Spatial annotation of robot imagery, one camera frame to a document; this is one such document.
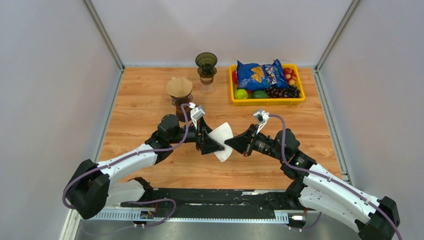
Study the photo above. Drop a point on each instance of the brown paper coffee filter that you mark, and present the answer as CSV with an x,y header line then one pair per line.
x,y
179,87

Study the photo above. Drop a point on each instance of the aluminium frame rail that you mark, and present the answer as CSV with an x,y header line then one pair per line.
x,y
136,213

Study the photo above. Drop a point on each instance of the blue chips bag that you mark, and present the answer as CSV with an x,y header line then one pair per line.
x,y
254,76

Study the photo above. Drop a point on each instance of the yellow plastic bin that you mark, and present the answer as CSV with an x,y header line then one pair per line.
x,y
267,101

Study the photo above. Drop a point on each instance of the clear glass with brown sleeve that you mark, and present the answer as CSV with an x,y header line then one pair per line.
x,y
207,86

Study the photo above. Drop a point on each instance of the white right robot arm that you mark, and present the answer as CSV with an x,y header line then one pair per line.
x,y
314,187

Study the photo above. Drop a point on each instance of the red-black coffee carafe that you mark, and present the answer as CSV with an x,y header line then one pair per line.
x,y
179,111

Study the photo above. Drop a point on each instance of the white paper sheet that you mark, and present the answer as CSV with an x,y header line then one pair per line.
x,y
220,134

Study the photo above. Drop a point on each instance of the yellow-green lime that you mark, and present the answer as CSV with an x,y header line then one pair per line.
x,y
241,94

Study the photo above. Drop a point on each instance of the dark green lime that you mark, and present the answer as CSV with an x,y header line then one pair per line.
x,y
259,94

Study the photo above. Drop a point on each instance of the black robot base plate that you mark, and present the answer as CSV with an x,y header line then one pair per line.
x,y
199,203

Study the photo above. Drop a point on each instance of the dark purple grape bunch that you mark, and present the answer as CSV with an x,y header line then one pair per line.
x,y
287,93

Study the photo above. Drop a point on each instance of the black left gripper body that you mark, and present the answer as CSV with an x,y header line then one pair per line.
x,y
179,138

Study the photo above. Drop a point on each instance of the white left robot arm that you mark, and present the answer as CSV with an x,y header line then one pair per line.
x,y
96,185

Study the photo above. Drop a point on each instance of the red-yellow small fruits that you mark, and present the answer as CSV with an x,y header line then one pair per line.
x,y
290,76

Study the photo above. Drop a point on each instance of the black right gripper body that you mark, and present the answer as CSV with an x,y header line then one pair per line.
x,y
264,145

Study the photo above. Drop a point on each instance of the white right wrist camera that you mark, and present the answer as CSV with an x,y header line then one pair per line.
x,y
262,118

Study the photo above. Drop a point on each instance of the red fruit in bin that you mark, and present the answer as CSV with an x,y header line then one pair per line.
x,y
234,77

